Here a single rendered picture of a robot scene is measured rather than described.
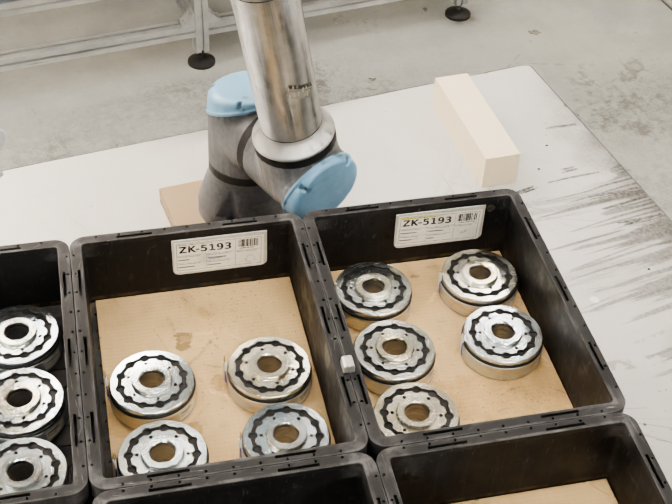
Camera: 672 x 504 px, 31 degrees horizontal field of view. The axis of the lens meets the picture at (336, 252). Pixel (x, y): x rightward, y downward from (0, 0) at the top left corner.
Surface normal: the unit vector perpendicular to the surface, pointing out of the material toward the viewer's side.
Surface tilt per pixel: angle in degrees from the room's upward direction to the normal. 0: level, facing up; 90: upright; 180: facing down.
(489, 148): 0
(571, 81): 0
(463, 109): 0
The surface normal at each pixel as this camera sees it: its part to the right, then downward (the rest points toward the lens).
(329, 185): 0.62, 0.63
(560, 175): 0.04, -0.74
